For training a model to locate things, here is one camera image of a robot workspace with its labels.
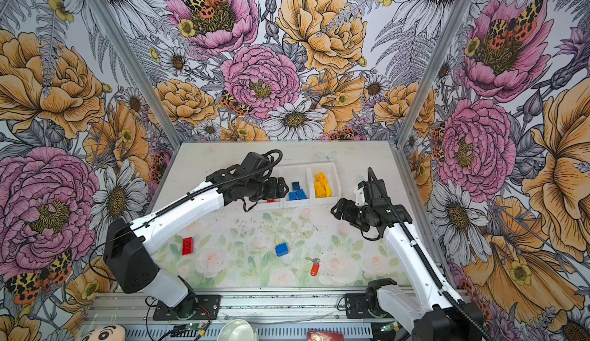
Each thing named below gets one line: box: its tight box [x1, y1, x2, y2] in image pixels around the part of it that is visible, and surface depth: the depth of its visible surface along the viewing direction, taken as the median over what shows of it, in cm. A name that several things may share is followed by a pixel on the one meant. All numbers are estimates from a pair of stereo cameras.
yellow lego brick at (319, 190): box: [314, 181, 327, 199], surface depth 102 cm
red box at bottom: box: [306, 330, 345, 341], surface depth 67 cm
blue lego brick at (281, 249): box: [275, 242, 289, 258], surface depth 87 cm
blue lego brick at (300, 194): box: [295, 188, 308, 200], surface depth 101 cm
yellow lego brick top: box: [314, 172, 329, 186], surface depth 106 cm
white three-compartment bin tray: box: [255, 162, 342, 212], surface depth 101 cm
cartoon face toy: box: [79, 324, 127, 341], surface depth 65 cm
